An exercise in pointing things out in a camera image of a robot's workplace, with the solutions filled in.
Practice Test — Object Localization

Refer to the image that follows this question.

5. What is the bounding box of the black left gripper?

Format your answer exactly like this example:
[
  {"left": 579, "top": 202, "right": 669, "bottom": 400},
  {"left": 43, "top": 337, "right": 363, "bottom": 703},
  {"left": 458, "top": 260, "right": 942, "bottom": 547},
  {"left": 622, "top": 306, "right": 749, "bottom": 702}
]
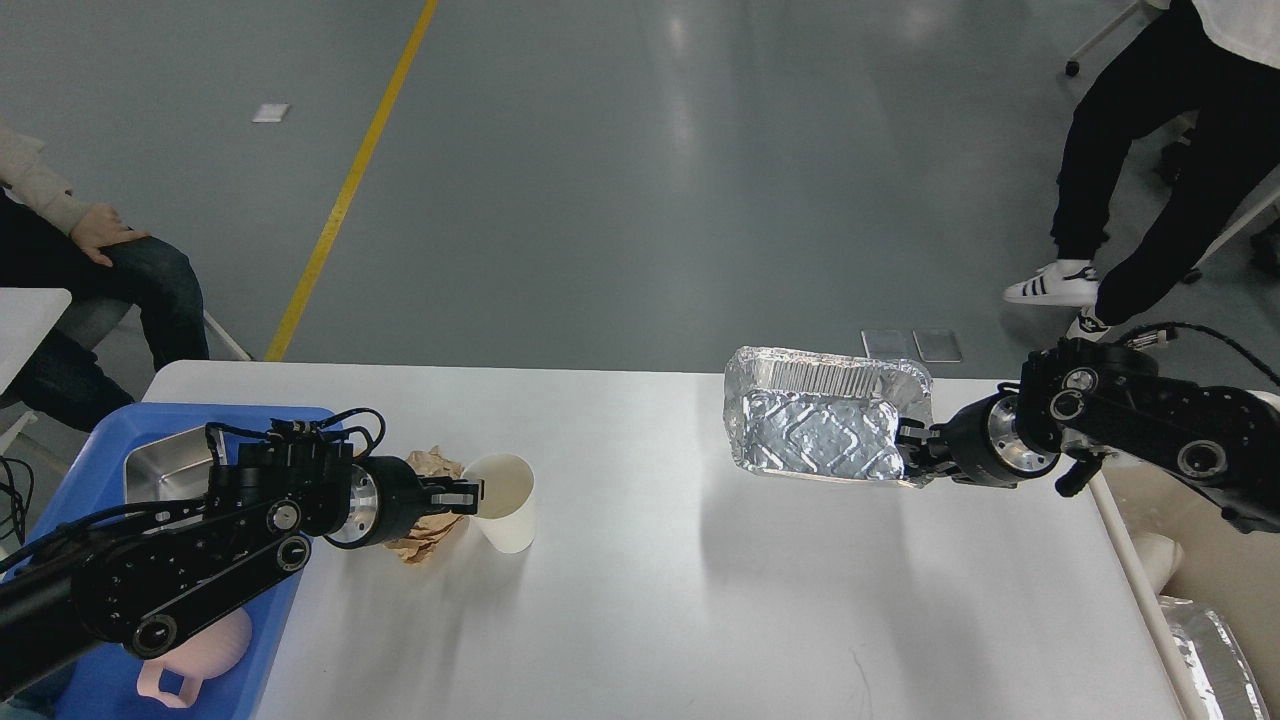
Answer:
[{"left": 325, "top": 456, "right": 485, "bottom": 550}]

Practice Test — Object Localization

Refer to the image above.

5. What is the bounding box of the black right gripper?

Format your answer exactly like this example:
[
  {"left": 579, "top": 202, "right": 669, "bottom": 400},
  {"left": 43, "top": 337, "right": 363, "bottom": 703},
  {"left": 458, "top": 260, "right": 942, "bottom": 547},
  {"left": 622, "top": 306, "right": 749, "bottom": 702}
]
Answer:
[{"left": 897, "top": 393, "right": 1059, "bottom": 489}]

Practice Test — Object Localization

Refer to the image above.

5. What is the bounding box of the brown paper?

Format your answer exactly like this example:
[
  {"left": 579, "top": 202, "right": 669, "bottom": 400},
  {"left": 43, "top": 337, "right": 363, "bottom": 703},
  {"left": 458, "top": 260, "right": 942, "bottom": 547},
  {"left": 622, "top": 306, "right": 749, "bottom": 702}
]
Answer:
[{"left": 381, "top": 445, "right": 463, "bottom": 566}]

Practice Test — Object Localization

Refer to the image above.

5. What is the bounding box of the white paper cup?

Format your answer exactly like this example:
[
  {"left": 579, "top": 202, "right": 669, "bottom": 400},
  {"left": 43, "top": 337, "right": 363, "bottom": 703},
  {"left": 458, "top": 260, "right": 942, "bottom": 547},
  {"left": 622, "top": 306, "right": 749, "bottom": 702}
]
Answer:
[{"left": 462, "top": 454, "right": 538, "bottom": 555}]

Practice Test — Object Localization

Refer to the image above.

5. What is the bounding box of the aluminium foil tray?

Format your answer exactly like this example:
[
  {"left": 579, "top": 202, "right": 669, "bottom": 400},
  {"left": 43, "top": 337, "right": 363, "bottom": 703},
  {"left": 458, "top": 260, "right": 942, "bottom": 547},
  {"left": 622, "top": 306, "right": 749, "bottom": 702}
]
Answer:
[{"left": 723, "top": 346, "right": 933, "bottom": 488}]

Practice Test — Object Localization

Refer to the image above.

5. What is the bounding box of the stainless steel tray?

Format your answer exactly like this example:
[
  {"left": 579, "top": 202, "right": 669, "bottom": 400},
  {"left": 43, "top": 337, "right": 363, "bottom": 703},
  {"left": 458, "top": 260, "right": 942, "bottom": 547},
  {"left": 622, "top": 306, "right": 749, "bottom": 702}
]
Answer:
[{"left": 123, "top": 425, "right": 214, "bottom": 503}]

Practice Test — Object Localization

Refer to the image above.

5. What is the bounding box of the pink ribbed mug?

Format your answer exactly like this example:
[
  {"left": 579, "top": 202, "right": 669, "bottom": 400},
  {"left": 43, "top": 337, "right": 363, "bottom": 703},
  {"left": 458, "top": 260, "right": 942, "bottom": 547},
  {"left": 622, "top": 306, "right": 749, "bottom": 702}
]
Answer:
[{"left": 136, "top": 609, "right": 253, "bottom": 708}]

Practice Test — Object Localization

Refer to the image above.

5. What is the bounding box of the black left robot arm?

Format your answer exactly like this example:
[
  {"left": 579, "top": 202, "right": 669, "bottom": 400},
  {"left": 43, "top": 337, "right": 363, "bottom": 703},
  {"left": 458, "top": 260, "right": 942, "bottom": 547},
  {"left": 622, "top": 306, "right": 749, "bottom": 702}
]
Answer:
[{"left": 1, "top": 410, "right": 485, "bottom": 700}]

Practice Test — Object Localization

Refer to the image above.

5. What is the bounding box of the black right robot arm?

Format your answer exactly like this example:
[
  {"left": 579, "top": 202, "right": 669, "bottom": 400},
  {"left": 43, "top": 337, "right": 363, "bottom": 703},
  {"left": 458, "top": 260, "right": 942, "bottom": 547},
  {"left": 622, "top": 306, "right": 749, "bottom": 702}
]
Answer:
[{"left": 895, "top": 322, "right": 1279, "bottom": 534}]

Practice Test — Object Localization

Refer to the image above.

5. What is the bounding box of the floor socket plate right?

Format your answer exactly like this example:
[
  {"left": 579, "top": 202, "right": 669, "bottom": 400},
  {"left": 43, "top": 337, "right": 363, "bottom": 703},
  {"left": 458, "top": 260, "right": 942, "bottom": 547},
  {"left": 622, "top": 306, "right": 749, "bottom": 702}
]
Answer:
[{"left": 911, "top": 328, "right": 964, "bottom": 364}]

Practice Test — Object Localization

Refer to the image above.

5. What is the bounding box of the floor socket plate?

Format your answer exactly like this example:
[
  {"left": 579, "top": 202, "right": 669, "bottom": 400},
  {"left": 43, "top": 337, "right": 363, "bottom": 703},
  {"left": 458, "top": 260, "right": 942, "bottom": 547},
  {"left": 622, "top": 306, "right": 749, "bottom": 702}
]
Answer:
[
  {"left": 911, "top": 328, "right": 964, "bottom": 364},
  {"left": 860, "top": 329, "right": 914, "bottom": 361}
]

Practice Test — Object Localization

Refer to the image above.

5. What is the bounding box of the floor socket plate left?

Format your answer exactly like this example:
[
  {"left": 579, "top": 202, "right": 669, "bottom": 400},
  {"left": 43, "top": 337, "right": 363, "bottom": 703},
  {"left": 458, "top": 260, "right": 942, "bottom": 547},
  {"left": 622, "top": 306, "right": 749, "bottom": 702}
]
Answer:
[{"left": 860, "top": 329, "right": 914, "bottom": 361}]

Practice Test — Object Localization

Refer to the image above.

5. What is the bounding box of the beige plastic bin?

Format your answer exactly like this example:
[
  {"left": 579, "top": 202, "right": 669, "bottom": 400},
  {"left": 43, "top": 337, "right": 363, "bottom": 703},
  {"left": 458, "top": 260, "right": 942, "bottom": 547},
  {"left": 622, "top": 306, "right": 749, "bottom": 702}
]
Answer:
[{"left": 1088, "top": 454, "right": 1279, "bottom": 719}]

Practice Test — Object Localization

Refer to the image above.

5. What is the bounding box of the person in black trousers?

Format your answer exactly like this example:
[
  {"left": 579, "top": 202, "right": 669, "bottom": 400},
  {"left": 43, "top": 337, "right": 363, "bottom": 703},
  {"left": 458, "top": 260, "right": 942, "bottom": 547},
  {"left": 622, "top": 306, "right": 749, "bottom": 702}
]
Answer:
[{"left": 1004, "top": 0, "right": 1280, "bottom": 343}]

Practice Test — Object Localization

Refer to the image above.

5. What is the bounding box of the foil tray in beige bin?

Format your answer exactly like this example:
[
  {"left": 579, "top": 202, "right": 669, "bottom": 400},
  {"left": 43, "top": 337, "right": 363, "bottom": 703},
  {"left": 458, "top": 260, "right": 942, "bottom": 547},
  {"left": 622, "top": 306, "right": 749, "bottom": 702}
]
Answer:
[{"left": 1158, "top": 594, "right": 1271, "bottom": 719}]

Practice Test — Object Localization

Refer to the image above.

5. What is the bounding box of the person in beige sweater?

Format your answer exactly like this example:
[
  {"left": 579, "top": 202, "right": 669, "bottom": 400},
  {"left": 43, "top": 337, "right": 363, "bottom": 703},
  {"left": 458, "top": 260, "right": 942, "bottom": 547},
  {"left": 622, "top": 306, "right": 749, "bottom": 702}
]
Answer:
[{"left": 1, "top": 124, "right": 211, "bottom": 433}]

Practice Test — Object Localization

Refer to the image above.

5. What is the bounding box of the white office chair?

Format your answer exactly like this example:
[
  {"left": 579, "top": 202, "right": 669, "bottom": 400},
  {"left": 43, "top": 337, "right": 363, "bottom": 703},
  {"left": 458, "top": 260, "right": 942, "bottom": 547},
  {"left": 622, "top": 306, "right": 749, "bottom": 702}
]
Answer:
[{"left": 1062, "top": 1, "right": 1279, "bottom": 284}]

